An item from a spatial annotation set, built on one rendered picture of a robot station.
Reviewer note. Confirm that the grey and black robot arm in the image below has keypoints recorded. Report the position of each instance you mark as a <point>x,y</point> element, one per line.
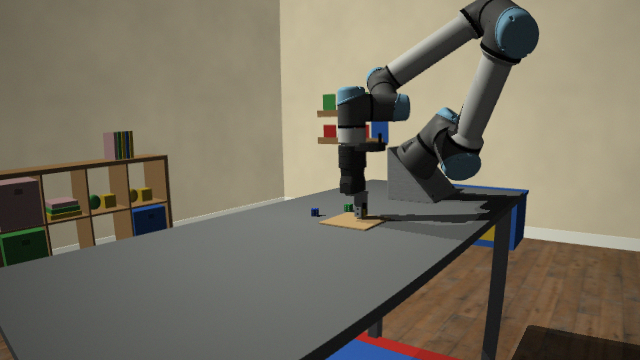
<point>510,34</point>

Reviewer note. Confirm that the tan flat mat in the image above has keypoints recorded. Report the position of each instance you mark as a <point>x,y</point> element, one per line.
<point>347,220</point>

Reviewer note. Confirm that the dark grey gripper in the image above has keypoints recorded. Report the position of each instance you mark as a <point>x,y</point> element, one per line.
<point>352,161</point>

